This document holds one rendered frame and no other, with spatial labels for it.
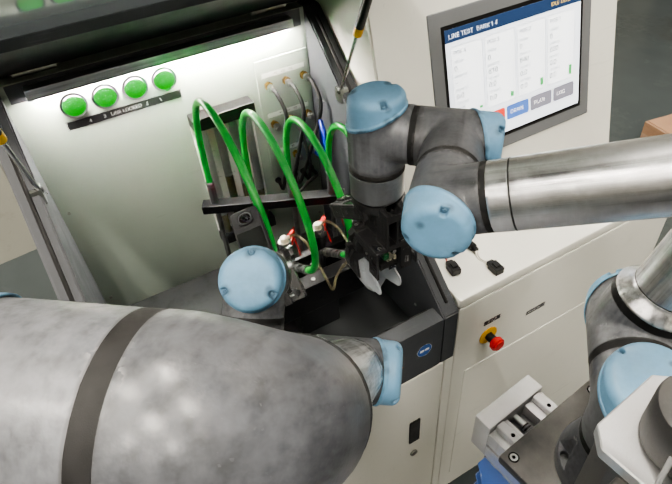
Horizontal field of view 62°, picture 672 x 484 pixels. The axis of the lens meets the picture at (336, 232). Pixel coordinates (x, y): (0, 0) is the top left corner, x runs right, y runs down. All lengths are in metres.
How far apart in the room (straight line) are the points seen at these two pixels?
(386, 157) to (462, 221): 0.18
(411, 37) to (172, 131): 0.55
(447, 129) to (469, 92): 0.66
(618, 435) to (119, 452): 0.30
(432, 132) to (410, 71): 0.55
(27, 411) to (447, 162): 0.45
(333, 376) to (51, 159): 1.03
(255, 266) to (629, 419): 0.39
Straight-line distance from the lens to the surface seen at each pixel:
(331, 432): 0.29
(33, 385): 0.28
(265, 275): 0.63
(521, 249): 1.34
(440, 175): 0.58
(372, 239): 0.79
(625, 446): 0.42
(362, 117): 0.67
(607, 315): 0.87
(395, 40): 1.18
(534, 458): 0.96
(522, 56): 1.40
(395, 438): 1.48
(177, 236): 1.43
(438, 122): 0.68
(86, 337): 0.28
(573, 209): 0.56
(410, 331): 1.18
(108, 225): 1.36
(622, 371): 0.80
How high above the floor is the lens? 1.88
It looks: 41 degrees down
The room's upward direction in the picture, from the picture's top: 5 degrees counter-clockwise
